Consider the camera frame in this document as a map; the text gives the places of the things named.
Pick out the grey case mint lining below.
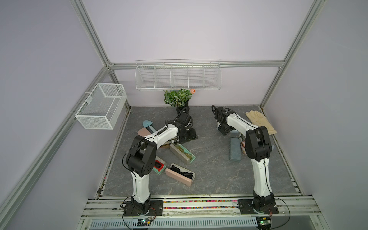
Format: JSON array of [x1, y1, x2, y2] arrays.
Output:
[[170, 144, 196, 164]]

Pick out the mint case blue glasses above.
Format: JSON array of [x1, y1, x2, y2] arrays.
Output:
[[230, 138, 242, 162]]

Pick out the pink hard glasses case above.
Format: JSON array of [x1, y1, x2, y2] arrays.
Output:
[[137, 127, 151, 137]]

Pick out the plaid beige glasses case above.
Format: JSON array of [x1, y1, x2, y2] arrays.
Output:
[[160, 140, 176, 149]]

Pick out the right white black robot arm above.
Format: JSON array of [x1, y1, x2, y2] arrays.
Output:
[[211, 105, 276, 214]]

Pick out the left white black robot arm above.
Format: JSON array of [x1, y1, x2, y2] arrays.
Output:
[[126, 108, 197, 214]]

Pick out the grey mint case red sunglasses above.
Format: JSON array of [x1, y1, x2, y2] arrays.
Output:
[[153, 156, 166, 175]]

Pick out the pink case black sunglasses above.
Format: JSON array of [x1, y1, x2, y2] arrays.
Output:
[[165, 163, 196, 186]]

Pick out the green plant in black vase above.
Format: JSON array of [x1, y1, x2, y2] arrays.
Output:
[[164, 89, 196, 114]]

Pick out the beige work glove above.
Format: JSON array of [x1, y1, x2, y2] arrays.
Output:
[[245, 110, 277, 135]]

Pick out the teal plastic scraper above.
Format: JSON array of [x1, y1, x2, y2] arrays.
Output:
[[142, 120, 156, 134]]

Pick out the long white wire shelf basket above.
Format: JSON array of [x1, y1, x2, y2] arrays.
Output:
[[135, 59, 222, 91]]

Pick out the white wire mesh side basket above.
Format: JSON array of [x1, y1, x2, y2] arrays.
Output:
[[75, 83, 127, 130]]

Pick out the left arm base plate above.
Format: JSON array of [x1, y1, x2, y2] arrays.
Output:
[[123, 200, 163, 217]]

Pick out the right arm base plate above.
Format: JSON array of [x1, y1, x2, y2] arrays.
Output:
[[236, 198, 279, 215]]

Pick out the white vented cable duct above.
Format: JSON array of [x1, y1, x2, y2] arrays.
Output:
[[87, 217, 258, 230]]

